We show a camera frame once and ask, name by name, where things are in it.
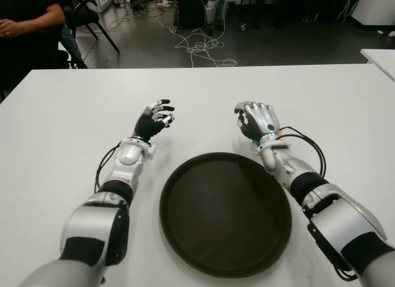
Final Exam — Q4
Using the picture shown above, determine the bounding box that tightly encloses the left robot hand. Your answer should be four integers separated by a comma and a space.
133, 98, 176, 143

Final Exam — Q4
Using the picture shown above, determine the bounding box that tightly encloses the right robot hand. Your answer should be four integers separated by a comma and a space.
233, 101, 281, 143

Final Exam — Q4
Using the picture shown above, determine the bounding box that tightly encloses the multicoloured Rubik's cube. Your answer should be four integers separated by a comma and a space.
250, 131, 284, 149

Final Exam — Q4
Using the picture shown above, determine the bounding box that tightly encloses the dark round plate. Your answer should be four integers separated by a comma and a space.
159, 151, 293, 277

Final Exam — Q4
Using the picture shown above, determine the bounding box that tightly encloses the black cabinet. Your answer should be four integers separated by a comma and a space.
175, 0, 207, 30

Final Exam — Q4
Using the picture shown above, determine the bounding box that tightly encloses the black chair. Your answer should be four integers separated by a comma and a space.
61, 0, 120, 54

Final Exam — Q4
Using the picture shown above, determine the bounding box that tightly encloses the white display cabinet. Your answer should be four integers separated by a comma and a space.
92, 0, 114, 13

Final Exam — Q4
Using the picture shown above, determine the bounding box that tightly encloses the white side table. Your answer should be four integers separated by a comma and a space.
360, 48, 395, 81

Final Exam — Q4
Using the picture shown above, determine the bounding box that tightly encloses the seated person in black shirt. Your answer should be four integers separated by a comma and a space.
0, 0, 89, 96

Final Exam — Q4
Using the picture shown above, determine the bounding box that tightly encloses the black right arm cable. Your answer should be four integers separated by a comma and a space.
279, 125, 327, 178

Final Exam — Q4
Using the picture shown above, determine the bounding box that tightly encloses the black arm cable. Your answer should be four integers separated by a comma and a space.
94, 143, 123, 194
279, 125, 327, 178

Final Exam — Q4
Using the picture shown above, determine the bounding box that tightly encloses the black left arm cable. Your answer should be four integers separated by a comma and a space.
94, 143, 123, 194

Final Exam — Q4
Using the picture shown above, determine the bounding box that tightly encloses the white cable tangle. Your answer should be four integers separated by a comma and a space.
158, 17, 238, 68

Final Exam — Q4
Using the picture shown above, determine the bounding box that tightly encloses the black wheeled frame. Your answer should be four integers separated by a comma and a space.
230, 0, 285, 31

